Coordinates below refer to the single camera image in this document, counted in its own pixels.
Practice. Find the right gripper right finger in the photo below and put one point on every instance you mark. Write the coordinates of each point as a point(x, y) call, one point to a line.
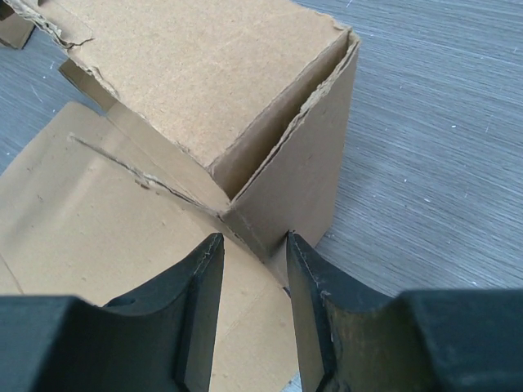
point(351, 337)

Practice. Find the brown cardboard box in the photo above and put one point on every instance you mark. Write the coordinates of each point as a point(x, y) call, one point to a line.
point(221, 117)

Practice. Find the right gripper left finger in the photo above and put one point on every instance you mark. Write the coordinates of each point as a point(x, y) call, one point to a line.
point(160, 336)

